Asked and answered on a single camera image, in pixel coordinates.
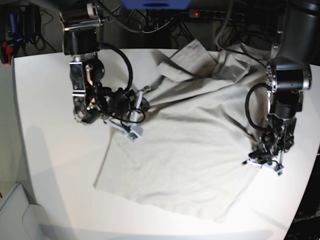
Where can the black power strip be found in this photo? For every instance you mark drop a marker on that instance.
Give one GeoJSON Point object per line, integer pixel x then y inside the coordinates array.
{"type": "Point", "coordinates": [215, 15]}

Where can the beige t-shirt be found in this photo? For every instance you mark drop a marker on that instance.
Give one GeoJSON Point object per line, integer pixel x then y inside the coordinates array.
{"type": "Point", "coordinates": [195, 135]}

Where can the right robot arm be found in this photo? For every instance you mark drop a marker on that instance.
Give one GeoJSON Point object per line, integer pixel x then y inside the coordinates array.
{"type": "Point", "coordinates": [80, 41]}

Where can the white plastic bin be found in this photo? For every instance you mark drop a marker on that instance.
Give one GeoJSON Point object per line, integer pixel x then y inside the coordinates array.
{"type": "Point", "coordinates": [20, 220]}

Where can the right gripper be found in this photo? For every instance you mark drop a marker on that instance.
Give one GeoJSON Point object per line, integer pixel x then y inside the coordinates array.
{"type": "Point", "coordinates": [125, 109]}

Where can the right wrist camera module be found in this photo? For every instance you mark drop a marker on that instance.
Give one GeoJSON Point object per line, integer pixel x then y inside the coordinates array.
{"type": "Point", "coordinates": [135, 132]}

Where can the blue overhead box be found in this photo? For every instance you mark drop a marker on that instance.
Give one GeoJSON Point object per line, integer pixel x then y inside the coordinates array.
{"type": "Point", "coordinates": [155, 4]}

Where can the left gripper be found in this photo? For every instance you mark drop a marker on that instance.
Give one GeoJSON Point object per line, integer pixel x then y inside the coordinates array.
{"type": "Point", "coordinates": [263, 157]}

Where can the red black clamp tool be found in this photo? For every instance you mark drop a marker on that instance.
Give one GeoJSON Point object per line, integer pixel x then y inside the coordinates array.
{"type": "Point", "coordinates": [6, 52]}

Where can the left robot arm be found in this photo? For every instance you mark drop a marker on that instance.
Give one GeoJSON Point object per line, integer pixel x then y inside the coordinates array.
{"type": "Point", "coordinates": [288, 75]}

